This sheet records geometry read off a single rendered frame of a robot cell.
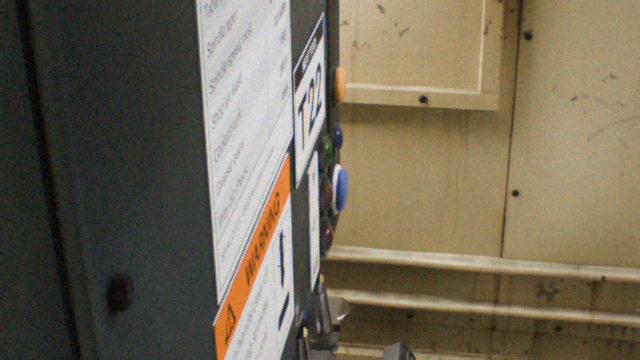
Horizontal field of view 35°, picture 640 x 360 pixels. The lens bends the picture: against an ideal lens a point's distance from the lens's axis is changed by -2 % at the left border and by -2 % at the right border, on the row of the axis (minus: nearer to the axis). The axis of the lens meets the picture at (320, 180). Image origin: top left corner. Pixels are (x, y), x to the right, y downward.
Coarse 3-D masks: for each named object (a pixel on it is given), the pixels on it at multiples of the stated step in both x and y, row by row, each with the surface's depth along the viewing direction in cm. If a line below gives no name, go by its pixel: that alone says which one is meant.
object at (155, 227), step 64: (0, 0) 23; (64, 0) 24; (128, 0) 29; (192, 0) 35; (320, 0) 61; (0, 64) 24; (64, 64) 24; (128, 64) 29; (192, 64) 35; (0, 128) 24; (64, 128) 25; (128, 128) 29; (192, 128) 36; (320, 128) 65; (0, 192) 25; (64, 192) 26; (128, 192) 30; (192, 192) 36; (0, 256) 26; (64, 256) 27; (128, 256) 30; (192, 256) 37; (320, 256) 68; (0, 320) 27; (64, 320) 27; (128, 320) 30; (192, 320) 37
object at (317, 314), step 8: (320, 280) 117; (320, 288) 116; (312, 296) 116; (320, 296) 117; (312, 304) 117; (320, 304) 117; (328, 304) 118; (304, 312) 117; (312, 312) 117; (320, 312) 117; (328, 312) 118; (304, 320) 118; (312, 320) 117; (320, 320) 118; (328, 320) 118; (312, 328) 118; (320, 328) 118; (328, 328) 119; (312, 336) 118; (320, 336) 118
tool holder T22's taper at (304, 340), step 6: (306, 330) 108; (300, 336) 107; (306, 336) 107; (300, 342) 107; (306, 342) 107; (294, 348) 107; (300, 348) 107; (306, 348) 107; (294, 354) 107; (300, 354) 107; (306, 354) 107; (312, 354) 109
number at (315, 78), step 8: (320, 56) 62; (320, 64) 62; (312, 72) 59; (320, 72) 62; (312, 80) 60; (320, 80) 62; (312, 88) 60; (320, 88) 63; (312, 96) 60; (320, 96) 63; (312, 104) 60; (320, 104) 63; (312, 112) 60; (320, 112) 63; (312, 120) 60; (312, 128) 61; (312, 136) 61
